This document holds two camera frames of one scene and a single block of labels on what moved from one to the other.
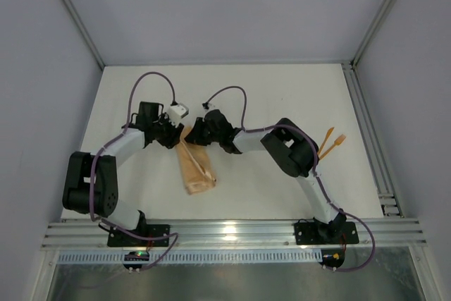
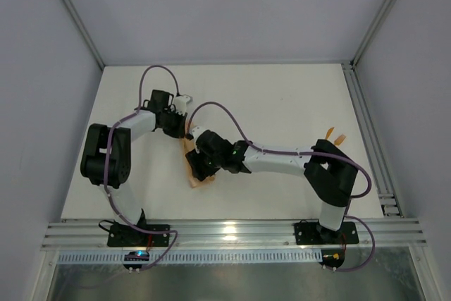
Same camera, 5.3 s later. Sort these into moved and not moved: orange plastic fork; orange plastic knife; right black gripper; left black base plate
Moved: right black gripper
Not moved: left black base plate; orange plastic knife; orange plastic fork
